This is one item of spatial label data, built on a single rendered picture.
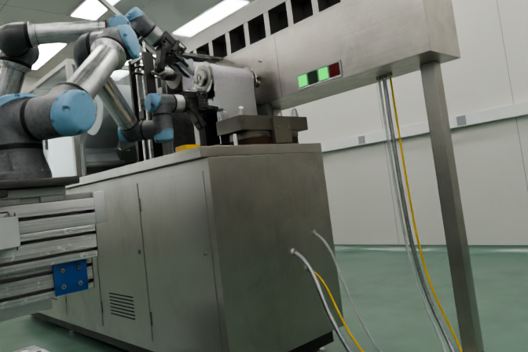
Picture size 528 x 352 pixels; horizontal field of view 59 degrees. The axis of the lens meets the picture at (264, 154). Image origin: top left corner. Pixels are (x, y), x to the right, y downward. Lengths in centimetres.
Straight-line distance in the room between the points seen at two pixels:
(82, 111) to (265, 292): 95
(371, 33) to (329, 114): 312
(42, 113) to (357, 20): 124
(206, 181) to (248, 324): 54
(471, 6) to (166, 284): 335
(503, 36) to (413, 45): 243
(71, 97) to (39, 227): 34
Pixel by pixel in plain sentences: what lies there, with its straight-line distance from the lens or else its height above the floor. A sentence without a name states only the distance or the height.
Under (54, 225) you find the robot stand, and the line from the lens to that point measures 135.
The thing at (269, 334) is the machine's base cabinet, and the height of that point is 19.
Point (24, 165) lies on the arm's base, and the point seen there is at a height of 86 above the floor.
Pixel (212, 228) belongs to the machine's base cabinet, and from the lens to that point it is 165.
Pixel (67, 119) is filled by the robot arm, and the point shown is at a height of 95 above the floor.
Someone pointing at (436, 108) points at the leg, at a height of 96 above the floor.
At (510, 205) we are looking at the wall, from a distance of 414.
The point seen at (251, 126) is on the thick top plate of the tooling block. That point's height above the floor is 98.
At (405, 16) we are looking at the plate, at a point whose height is 129.
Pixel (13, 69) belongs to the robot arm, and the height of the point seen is 129.
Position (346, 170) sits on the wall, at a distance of 486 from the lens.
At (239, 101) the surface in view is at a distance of 213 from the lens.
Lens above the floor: 72
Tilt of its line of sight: 4 degrees up
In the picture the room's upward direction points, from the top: 7 degrees counter-clockwise
